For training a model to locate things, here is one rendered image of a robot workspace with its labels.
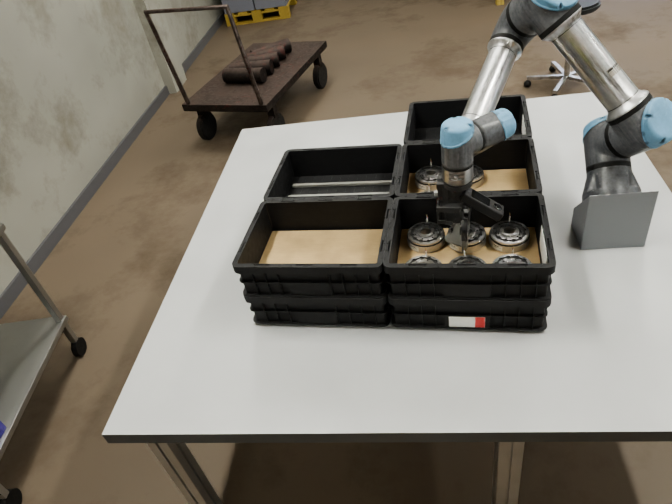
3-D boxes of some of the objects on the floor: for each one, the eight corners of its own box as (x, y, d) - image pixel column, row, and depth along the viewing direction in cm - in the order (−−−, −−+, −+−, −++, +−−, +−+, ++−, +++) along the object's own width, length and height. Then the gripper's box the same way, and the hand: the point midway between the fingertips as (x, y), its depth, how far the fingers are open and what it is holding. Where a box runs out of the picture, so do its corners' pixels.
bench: (582, 222, 274) (603, 90, 229) (726, 567, 153) (830, 430, 108) (275, 242, 301) (242, 128, 256) (192, 550, 180) (101, 434, 135)
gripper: (439, 166, 140) (442, 230, 153) (434, 193, 131) (437, 259, 144) (473, 166, 137) (473, 231, 151) (470, 193, 129) (471, 260, 142)
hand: (466, 241), depth 146 cm, fingers open, 5 cm apart
